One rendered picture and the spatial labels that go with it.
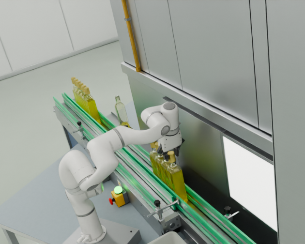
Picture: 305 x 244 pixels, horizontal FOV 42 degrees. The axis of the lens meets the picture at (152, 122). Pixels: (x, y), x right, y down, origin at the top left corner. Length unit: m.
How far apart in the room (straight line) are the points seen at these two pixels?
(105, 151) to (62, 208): 0.94
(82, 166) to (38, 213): 0.91
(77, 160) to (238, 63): 0.71
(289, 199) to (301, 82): 0.25
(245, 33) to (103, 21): 6.67
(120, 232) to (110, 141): 0.62
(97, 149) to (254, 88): 0.61
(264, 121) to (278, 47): 0.77
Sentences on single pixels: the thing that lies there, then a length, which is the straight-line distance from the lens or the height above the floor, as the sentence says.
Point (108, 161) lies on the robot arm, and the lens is 1.51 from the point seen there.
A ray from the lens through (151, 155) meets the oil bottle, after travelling 2.00.
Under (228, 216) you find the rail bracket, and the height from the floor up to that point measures 0.97.
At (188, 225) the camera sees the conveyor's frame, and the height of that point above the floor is 0.87.
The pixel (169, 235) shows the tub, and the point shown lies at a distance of 1.91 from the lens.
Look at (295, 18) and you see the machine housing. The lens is 0.63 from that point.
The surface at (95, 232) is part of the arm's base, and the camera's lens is 2.00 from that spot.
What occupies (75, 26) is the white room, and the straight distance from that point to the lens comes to 7.74.
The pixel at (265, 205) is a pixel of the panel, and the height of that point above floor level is 1.09.
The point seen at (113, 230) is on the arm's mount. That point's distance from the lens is 2.05.
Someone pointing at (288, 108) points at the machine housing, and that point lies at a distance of 0.70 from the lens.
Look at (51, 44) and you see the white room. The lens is 7.66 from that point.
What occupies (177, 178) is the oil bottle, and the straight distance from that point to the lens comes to 1.89.
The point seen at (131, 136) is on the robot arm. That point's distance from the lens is 1.56.
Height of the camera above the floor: 2.15
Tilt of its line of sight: 28 degrees down
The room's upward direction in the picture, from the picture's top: 12 degrees counter-clockwise
